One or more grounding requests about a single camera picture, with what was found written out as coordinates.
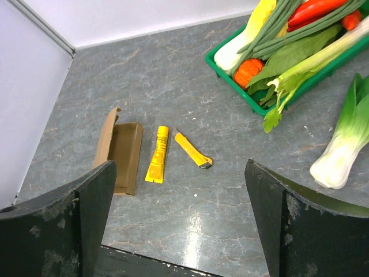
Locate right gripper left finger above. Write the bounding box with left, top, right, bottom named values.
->
left=1, top=161, right=116, bottom=276

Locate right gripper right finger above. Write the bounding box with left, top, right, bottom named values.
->
left=244, top=159, right=368, bottom=276

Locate brown cardboard express box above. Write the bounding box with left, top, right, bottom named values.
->
left=93, top=107, right=144, bottom=196

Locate yellow tube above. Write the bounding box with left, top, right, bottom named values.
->
left=145, top=125, right=170, bottom=184

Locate yellow utility knife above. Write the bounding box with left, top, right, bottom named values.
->
left=172, top=129, right=213, bottom=169

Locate bok choy toy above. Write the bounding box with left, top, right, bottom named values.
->
left=310, top=73, right=368, bottom=189

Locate green plastic tray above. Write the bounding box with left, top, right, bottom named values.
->
left=204, top=21, right=369, bottom=118

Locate white green leek toy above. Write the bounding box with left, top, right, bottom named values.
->
left=263, top=17, right=368, bottom=133

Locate small orange pumpkin toy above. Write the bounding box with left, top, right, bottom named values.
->
left=233, top=58, right=264, bottom=89

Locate green leafy vegetable toy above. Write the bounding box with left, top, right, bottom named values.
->
left=247, top=24, right=342, bottom=109

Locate yellow napa cabbage toy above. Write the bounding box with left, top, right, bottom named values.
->
left=214, top=0, right=277, bottom=76

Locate green long beans toy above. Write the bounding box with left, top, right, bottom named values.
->
left=230, top=1, right=365, bottom=75

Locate orange carrot toy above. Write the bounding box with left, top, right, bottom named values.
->
left=287, top=0, right=348, bottom=32

